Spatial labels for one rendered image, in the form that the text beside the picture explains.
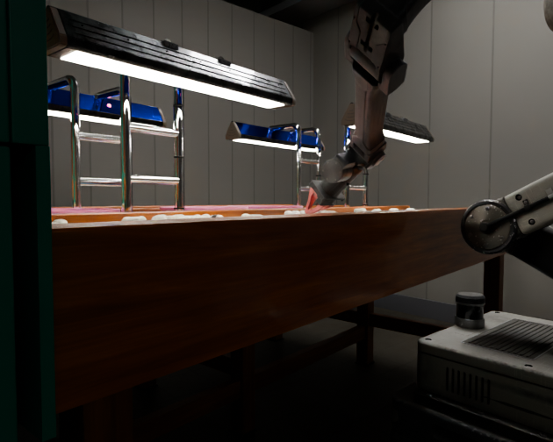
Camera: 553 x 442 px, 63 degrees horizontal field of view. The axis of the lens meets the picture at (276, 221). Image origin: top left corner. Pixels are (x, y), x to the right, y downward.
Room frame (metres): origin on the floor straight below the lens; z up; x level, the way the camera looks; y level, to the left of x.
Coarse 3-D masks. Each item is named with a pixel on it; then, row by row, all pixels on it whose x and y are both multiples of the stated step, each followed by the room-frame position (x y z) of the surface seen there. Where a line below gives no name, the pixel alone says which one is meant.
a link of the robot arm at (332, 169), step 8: (344, 152) 1.10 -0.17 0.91; (352, 152) 1.12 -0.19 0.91; (328, 160) 1.08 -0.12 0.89; (336, 160) 1.07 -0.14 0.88; (344, 160) 1.06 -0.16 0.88; (352, 160) 1.08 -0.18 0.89; (360, 160) 1.11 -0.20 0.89; (376, 160) 1.10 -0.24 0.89; (328, 168) 1.08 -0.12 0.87; (336, 168) 1.07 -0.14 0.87; (344, 168) 1.07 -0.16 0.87; (352, 168) 1.11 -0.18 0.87; (368, 168) 1.12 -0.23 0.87; (328, 176) 1.08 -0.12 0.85; (336, 176) 1.07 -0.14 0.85; (344, 176) 1.08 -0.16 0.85
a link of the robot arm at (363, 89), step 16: (352, 64) 0.80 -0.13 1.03; (400, 64) 0.73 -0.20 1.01; (368, 80) 0.79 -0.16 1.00; (384, 80) 0.75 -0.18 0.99; (400, 80) 0.77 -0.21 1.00; (368, 96) 0.84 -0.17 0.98; (384, 96) 0.87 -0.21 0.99; (368, 112) 0.89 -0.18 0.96; (384, 112) 0.94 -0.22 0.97; (368, 128) 0.96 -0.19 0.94; (352, 144) 1.11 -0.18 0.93; (368, 144) 1.03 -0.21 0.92; (384, 144) 1.08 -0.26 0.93; (368, 160) 1.10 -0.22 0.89
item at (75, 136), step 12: (48, 84) 1.27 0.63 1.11; (60, 84) 1.23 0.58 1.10; (72, 84) 1.19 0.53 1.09; (72, 96) 1.19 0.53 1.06; (96, 96) 1.40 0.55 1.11; (108, 96) 1.37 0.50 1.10; (72, 108) 1.19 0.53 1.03; (72, 120) 1.19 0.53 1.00; (72, 132) 1.19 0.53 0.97; (72, 144) 1.19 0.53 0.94; (72, 156) 1.19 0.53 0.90; (132, 156) 1.32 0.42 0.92; (72, 168) 1.19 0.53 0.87; (132, 168) 1.32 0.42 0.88; (72, 180) 1.19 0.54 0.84; (84, 180) 1.21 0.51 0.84; (96, 180) 1.23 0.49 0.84; (108, 180) 1.26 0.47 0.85; (120, 180) 1.29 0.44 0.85; (72, 192) 1.19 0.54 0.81; (132, 192) 1.32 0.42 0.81; (72, 204) 1.19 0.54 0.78; (132, 204) 1.32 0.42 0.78
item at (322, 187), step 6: (312, 180) 1.18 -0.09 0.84; (324, 180) 1.18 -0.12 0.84; (312, 186) 1.17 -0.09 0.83; (318, 186) 1.17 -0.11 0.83; (324, 186) 1.17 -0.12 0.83; (330, 186) 1.16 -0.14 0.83; (336, 186) 1.16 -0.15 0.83; (342, 186) 1.16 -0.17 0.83; (318, 192) 1.16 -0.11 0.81; (324, 192) 1.17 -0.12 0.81; (330, 192) 1.17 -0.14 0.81; (336, 192) 1.17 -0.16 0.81; (324, 198) 1.15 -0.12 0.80; (330, 198) 1.16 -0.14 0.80; (336, 198) 1.19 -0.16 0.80; (342, 198) 1.21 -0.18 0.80
